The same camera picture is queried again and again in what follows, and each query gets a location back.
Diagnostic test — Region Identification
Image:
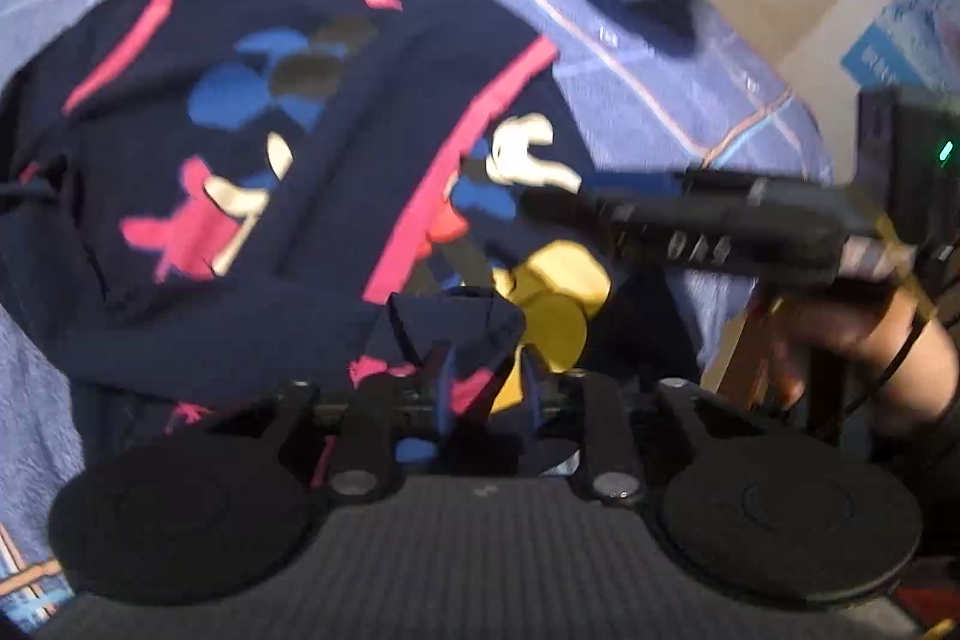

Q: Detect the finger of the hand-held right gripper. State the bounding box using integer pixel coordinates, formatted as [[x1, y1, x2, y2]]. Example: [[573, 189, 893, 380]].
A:
[[517, 188, 842, 292], [677, 171, 880, 230]]

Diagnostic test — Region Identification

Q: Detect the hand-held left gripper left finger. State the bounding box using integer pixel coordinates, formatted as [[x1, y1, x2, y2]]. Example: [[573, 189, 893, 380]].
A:
[[217, 346, 458, 507]]

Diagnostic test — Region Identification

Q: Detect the person's right hand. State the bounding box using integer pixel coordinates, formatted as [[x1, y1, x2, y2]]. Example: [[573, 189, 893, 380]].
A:
[[763, 290, 922, 407]]

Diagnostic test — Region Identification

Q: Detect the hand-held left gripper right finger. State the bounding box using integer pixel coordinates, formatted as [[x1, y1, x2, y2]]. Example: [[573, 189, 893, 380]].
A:
[[523, 359, 732, 506]]

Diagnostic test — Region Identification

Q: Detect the blue checked bedsheet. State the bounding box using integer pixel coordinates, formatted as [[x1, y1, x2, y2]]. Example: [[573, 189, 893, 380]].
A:
[[0, 0, 837, 633]]

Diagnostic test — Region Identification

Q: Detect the person's right forearm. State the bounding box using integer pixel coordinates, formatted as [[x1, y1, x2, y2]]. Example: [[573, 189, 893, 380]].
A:
[[877, 302, 960, 438]]

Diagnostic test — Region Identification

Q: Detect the navy cartoon print sweatshirt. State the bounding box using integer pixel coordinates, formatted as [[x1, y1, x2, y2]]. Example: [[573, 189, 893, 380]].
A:
[[0, 0, 710, 491]]

